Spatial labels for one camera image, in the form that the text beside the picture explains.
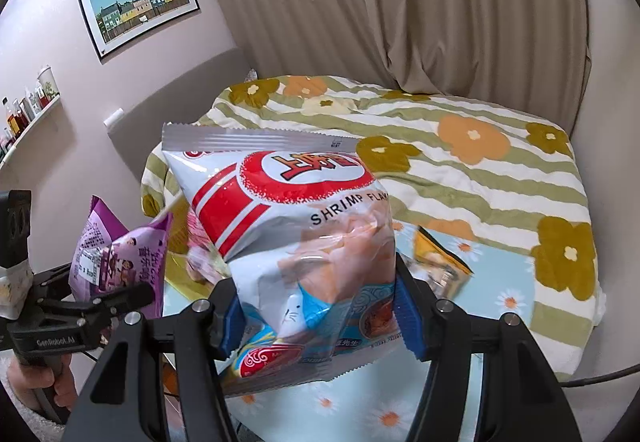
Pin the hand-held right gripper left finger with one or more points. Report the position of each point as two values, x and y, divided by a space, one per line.
231 327

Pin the row of small bottles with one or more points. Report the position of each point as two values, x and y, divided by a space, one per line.
30 101

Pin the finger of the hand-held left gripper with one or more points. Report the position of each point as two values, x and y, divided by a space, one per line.
125 299
50 279

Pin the framed houses picture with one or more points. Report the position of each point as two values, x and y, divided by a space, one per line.
140 1

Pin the person's left forearm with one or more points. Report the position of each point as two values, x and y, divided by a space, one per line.
30 424

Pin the yellow dark-edged snack packet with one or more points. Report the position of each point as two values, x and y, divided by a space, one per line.
440 257

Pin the purple snack packet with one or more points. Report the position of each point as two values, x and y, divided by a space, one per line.
130 262

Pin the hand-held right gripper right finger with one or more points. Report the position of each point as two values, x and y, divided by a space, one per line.
410 317

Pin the green striped floral blanket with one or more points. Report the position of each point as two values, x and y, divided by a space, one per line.
475 182

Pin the white crumpled plastic wrap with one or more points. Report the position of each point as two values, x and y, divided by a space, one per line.
12 287

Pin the person's left hand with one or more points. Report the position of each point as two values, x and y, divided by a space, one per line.
25 384

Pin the white wall shelf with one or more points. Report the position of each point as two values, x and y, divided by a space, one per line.
35 127

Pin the white wall socket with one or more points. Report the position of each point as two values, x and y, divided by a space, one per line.
114 116

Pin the white red shrimp chips bag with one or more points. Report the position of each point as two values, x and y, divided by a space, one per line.
300 202

